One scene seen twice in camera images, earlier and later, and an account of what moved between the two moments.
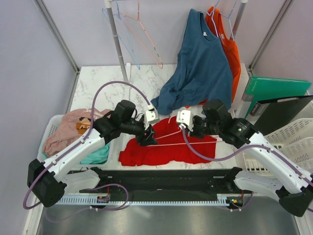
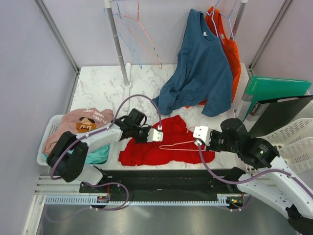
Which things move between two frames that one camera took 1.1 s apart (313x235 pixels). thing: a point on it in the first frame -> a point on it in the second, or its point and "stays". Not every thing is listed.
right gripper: [194, 133] -> [213, 132]
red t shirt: [171, 148] stays
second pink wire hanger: [136, 26] stays
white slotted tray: [295, 141] stays
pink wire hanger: [178, 144] -> [182, 142]
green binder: [262, 88] stays
